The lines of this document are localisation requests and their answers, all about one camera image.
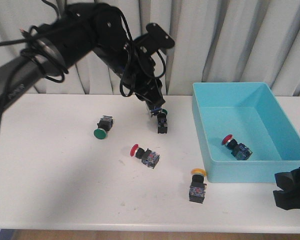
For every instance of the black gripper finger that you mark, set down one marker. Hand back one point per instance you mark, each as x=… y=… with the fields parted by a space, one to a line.
x=287 y=199
x=288 y=181

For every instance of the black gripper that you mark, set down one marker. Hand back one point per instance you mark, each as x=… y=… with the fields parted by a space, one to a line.
x=131 y=60

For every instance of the red push button front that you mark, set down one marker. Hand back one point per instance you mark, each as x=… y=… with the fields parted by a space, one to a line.
x=238 y=150

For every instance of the red push button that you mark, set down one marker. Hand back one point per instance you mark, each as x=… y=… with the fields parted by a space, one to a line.
x=238 y=150
x=148 y=157

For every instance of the yellow push button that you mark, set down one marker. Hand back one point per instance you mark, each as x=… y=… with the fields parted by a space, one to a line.
x=197 y=188
x=153 y=110

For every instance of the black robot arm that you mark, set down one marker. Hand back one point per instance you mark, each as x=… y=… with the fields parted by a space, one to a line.
x=52 y=49

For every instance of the light blue plastic box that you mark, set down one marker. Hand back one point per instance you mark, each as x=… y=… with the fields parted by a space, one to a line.
x=250 y=112

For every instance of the yellow push button by box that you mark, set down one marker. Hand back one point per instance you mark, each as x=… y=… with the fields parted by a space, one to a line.
x=197 y=188

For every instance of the green push button back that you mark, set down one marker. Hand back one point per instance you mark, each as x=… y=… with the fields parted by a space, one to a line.
x=162 y=124

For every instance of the green push button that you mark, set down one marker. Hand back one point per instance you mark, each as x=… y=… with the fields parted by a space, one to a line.
x=103 y=127
x=162 y=124

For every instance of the green push button left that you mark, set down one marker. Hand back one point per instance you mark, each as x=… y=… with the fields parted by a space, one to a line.
x=103 y=127

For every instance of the red push button centre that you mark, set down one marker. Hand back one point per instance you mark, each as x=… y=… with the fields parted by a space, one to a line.
x=148 y=157

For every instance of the grey pleated curtain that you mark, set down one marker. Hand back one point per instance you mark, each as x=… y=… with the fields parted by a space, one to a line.
x=215 y=41

